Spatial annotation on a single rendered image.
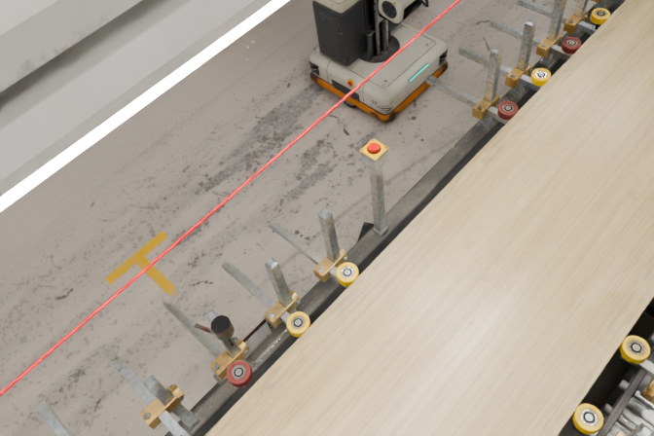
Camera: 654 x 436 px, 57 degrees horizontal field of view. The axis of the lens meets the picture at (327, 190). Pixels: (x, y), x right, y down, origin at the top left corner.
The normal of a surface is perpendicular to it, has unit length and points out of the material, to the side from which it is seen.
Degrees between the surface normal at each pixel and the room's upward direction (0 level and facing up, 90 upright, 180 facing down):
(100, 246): 0
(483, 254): 0
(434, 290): 0
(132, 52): 61
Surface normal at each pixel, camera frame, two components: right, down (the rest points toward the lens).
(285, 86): -0.11, -0.58
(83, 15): 0.72, 0.50
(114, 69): 0.58, 0.15
